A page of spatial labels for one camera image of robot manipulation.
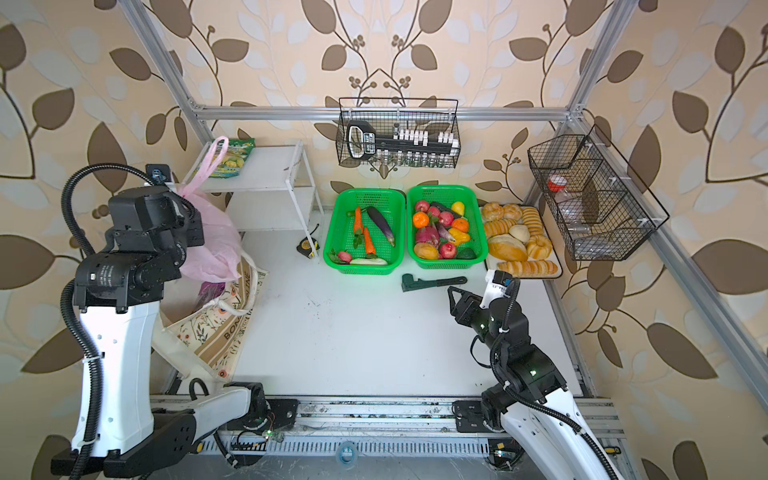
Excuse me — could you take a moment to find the black wire basket wall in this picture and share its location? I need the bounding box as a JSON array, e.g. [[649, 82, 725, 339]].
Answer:
[[527, 126, 669, 261], [335, 95, 461, 170]]

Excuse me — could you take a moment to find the green black wrench tool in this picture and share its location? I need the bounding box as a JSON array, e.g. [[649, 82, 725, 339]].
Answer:
[[401, 274, 468, 292]]

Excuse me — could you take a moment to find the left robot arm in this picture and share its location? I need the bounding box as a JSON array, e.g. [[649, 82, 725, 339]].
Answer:
[[50, 164, 256, 479]]

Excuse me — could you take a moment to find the green basket with fruit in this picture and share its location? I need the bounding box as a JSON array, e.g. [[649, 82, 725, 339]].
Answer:
[[407, 185, 489, 269]]

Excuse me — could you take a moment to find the orange carrot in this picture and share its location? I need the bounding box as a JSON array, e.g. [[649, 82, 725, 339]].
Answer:
[[353, 207, 364, 237]]

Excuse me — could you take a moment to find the white two-tier shelf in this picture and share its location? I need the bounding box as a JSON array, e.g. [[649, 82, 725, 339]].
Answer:
[[198, 142, 324, 238]]

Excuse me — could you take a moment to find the green basket with vegetables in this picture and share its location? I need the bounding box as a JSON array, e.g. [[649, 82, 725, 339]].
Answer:
[[324, 189, 406, 275]]

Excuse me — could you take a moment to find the tray of bread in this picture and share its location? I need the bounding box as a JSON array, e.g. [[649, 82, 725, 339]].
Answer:
[[481, 202, 563, 279]]

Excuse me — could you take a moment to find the white-green cucumber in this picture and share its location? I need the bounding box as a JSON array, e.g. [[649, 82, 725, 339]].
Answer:
[[350, 258, 389, 266]]

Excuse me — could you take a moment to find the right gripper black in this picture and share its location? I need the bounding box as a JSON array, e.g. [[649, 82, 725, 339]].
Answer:
[[450, 284, 506, 363]]

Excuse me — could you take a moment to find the pink plastic grocery bag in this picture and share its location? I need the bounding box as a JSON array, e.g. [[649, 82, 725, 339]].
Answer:
[[177, 136, 242, 283]]

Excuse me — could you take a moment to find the purple eggplant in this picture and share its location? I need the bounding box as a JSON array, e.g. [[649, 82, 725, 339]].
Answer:
[[367, 206, 396, 247]]

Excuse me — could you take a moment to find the red-capped bottle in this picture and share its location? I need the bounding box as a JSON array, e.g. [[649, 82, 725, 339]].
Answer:
[[547, 174, 584, 223]]

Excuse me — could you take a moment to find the cream canvas tote bag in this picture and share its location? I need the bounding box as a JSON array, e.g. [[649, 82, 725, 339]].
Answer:
[[151, 253, 268, 384]]

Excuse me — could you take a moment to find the yellow black tape measure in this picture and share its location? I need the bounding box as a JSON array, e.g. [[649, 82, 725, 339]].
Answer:
[[296, 237, 320, 259]]

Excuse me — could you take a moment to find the black wire basket back wall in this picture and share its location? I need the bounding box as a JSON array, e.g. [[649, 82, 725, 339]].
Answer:
[[335, 95, 461, 170]]

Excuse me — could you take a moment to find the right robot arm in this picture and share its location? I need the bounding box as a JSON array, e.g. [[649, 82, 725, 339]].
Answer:
[[448, 270, 622, 479]]

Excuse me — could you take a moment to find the yellow-green snack packet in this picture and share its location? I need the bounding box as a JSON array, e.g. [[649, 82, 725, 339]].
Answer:
[[210, 138, 255, 179]]

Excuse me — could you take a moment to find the black wire basket right wall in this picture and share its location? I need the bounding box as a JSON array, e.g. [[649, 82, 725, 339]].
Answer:
[[527, 126, 669, 261]]

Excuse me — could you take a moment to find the magenta snack bag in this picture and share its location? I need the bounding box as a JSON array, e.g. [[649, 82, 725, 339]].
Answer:
[[196, 282, 226, 308]]

